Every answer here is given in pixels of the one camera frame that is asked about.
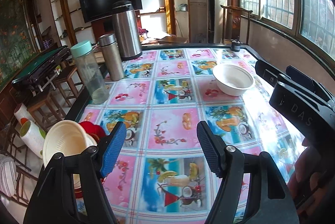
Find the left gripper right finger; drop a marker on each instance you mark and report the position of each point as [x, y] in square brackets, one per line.
[268, 200]

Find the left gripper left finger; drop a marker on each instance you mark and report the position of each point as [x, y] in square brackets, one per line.
[53, 199]

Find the large white paper bowl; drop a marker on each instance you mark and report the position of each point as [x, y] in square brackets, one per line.
[232, 80]

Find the beige ribbed bowl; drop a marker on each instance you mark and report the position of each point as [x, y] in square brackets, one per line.
[67, 137]

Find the white patterned roll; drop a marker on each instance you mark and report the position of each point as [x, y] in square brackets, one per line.
[33, 137]
[22, 115]

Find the small black ashtray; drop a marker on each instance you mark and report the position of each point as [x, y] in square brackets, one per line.
[235, 45]

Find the red plastic basket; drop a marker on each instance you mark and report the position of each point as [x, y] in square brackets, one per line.
[97, 133]

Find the dark wooden chair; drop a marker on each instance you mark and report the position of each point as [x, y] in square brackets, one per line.
[232, 16]

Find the colourful fruit print tablecloth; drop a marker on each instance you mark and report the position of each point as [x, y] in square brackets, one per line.
[161, 174]

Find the wooden stool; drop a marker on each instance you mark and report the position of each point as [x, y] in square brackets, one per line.
[66, 86]

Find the green mahjong table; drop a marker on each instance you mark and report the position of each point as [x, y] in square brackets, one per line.
[40, 72]

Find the clear bottle mint lid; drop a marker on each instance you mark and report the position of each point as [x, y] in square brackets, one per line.
[89, 71]

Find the slim steel thermos flask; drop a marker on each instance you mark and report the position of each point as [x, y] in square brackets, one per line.
[111, 55]

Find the large steel thermos pot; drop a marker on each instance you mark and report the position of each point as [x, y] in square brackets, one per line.
[126, 30]

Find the large floral wall painting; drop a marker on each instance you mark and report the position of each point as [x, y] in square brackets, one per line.
[17, 44]

